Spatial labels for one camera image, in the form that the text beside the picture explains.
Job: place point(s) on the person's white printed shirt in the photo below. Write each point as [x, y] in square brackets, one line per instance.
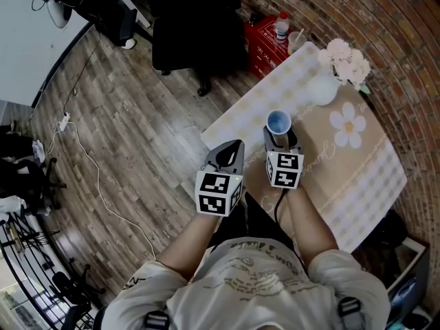
[254, 287]

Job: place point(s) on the table with beige checked cloth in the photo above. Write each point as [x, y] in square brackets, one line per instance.
[347, 170]

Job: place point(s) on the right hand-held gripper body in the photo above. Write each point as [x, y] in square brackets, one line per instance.
[285, 170]

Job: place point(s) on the pale pink flower bunch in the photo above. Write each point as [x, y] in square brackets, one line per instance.
[345, 62]

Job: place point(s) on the person's right forearm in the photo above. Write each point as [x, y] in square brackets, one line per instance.
[311, 225]

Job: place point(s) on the white vase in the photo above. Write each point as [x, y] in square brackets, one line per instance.
[324, 91]

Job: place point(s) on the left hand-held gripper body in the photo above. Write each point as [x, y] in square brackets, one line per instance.
[213, 192]

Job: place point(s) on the red box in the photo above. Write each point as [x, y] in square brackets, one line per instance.
[263, 50]

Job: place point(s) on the white hanging bag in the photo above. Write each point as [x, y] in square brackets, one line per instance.
[58, 12]

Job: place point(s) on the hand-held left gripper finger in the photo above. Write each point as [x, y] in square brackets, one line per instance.
[240, 158]
[214, 151]

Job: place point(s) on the dark cabinet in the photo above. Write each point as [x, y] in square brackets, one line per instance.
[412, 287]

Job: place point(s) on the clear plastic cup with straw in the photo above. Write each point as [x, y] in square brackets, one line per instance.
[296, 42]

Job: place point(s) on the black office chair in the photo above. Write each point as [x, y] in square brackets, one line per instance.
[199, 29]
[34, 181]

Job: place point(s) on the small blue cup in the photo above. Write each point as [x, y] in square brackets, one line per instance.
[278, 122]

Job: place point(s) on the person's left forearm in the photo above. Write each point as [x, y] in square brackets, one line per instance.
[192, 246]

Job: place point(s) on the clear plastic bottle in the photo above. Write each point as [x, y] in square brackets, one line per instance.
[282, 29]

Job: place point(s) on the white power strip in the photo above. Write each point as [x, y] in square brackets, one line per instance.
[64, 122]

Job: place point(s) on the person's black shorts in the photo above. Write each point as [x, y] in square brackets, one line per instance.
[254, 218]

